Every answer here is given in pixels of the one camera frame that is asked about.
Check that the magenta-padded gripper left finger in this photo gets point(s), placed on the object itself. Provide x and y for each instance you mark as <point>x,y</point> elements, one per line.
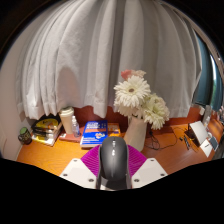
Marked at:
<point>78,173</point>

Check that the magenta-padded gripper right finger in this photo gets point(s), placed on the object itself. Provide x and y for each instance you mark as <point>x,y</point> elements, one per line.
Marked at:
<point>150,172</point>

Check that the black computer mouse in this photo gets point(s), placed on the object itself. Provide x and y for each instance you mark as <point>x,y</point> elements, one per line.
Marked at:
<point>114,160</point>

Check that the red flat book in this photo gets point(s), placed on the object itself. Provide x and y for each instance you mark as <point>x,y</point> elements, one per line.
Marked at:
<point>68,137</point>

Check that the white ceramic vase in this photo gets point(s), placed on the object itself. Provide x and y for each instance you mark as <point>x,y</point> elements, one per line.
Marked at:
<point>135,133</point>

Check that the blue cover book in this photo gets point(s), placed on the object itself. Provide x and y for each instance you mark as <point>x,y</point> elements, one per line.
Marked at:
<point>94,133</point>

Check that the clear spray bottle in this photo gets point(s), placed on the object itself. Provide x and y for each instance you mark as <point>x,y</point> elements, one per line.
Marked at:
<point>75,128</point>

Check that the yellow and white book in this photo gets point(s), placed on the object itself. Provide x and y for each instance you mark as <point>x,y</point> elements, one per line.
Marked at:
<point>46,140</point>

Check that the thick black book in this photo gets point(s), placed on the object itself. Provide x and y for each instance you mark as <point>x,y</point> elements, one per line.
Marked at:
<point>45,134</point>

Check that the cream tumbler with lid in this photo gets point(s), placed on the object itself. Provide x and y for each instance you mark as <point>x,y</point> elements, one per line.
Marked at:
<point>66,121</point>

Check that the thin black book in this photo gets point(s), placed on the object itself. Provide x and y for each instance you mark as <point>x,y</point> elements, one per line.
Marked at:
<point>45,130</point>

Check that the yellow cover book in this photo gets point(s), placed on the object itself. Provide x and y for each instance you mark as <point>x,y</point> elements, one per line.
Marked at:
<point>46,123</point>

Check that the white flat electronic device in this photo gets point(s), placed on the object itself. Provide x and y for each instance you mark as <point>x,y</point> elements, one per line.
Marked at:
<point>199,131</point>

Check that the dark green-lined mug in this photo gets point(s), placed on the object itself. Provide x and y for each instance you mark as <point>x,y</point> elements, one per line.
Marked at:
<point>25,136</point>

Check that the white daisy flower bunch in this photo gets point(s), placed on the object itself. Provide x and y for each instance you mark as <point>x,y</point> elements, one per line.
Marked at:
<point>136,96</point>

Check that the white pleated curtain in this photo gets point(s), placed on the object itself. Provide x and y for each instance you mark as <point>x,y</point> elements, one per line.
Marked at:
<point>100,50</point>

